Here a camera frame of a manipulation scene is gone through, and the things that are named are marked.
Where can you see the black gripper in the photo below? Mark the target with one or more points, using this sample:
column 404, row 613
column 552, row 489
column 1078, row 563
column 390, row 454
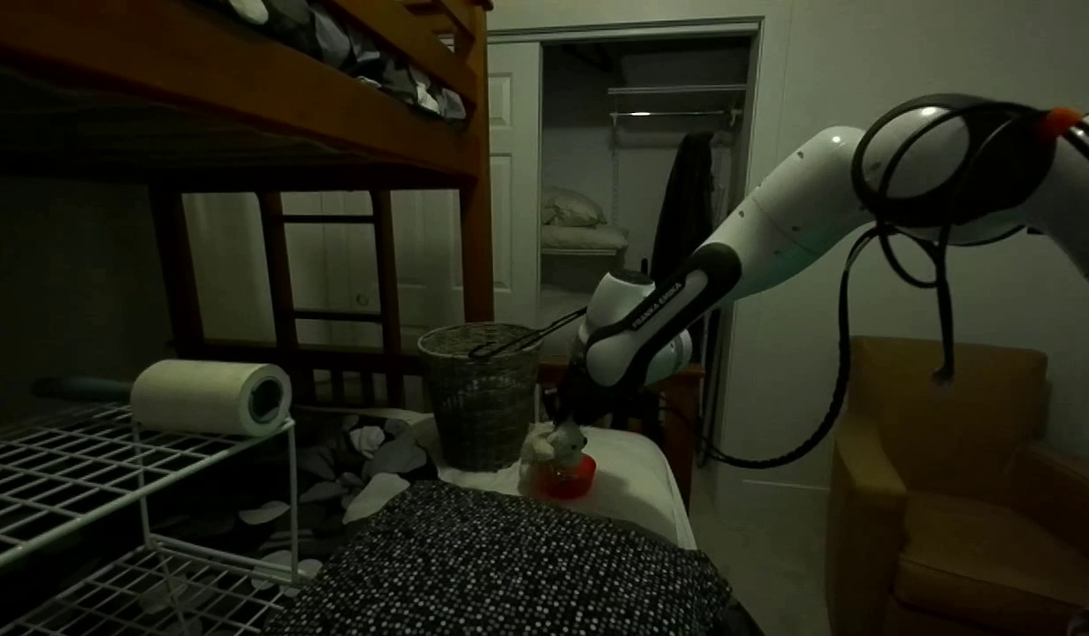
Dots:
column 587, row 395

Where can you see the white bear toy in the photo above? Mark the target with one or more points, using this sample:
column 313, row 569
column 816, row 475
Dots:
column 544, row 450

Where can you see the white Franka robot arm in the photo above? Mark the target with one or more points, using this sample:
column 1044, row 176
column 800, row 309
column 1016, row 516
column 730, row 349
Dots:
column 780, row 223

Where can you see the orange bowl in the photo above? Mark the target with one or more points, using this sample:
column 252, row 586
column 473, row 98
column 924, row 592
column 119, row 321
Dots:
column 568, row 482

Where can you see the woven wicker basket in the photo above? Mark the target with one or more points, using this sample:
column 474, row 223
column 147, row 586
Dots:
column 480, row 395

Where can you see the white pillow in closet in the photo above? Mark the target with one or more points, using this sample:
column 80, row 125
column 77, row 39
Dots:
column 569, row 215

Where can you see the wooden bunk bed ladder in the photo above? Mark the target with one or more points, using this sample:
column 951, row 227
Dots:
column 388, row 285

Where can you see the white closet door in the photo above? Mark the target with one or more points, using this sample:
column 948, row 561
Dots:
column 515, row 178

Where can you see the paper towel roll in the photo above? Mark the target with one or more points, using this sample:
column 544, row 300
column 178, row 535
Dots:
column 210, row 396

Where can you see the tan armchair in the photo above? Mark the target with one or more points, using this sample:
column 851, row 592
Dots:
column 957, row 508

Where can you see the patterned bunk blanket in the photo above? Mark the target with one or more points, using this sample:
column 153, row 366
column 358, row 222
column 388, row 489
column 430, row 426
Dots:
column 379, row 59

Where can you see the wooden bunk bed frame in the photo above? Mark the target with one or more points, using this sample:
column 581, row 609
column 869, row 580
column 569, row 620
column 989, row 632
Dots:
column 212, row 73

